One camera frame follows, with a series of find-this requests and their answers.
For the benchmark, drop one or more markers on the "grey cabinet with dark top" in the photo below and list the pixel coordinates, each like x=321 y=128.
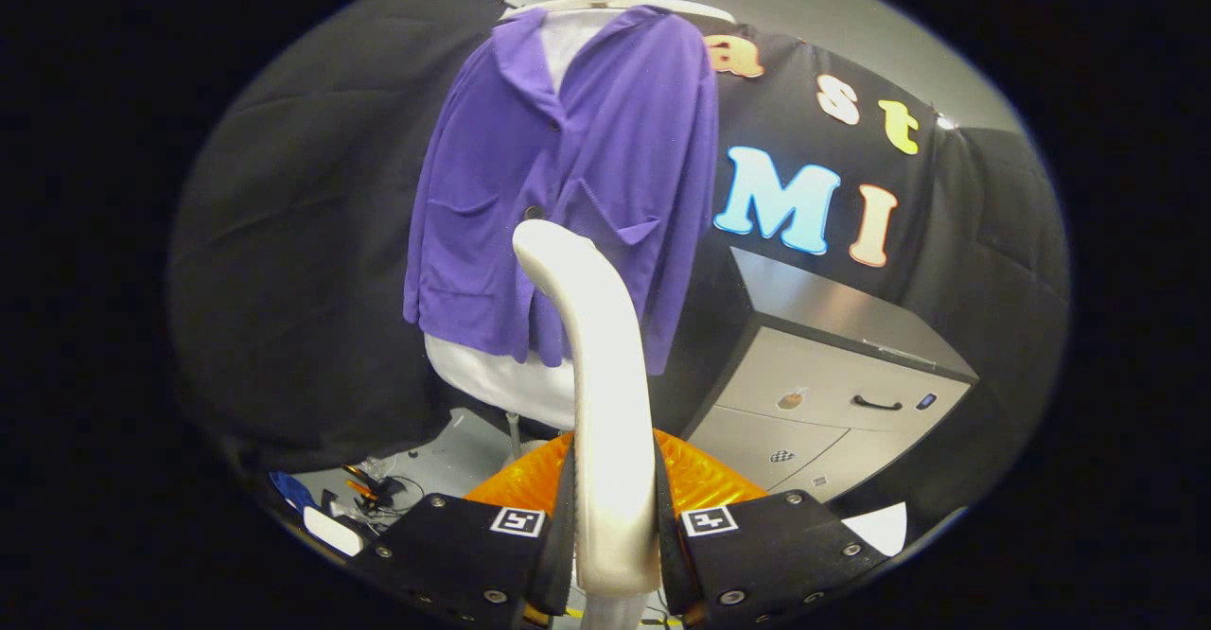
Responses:
x=833 y=375

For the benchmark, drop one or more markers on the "white garment steamer head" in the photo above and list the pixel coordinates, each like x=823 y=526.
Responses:
x=610 y=375

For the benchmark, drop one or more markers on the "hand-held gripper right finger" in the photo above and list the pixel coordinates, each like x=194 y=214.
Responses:
x=766 y=554

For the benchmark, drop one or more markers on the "purple jacket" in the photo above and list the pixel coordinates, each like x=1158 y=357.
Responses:
x=605 y=138

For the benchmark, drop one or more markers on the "white box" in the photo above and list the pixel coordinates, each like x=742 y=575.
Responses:
x=333 y=531

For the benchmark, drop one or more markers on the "blue cloth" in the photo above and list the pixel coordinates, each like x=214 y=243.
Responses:
x=291 y=492

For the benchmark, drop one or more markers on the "white shirt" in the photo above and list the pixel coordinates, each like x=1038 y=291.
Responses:
x=501 y=384

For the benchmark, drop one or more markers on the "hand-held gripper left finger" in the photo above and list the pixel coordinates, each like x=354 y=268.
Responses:
x=454 y=554

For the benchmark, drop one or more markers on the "grey steamer pole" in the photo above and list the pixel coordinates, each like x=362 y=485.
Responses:
x=514 y=436

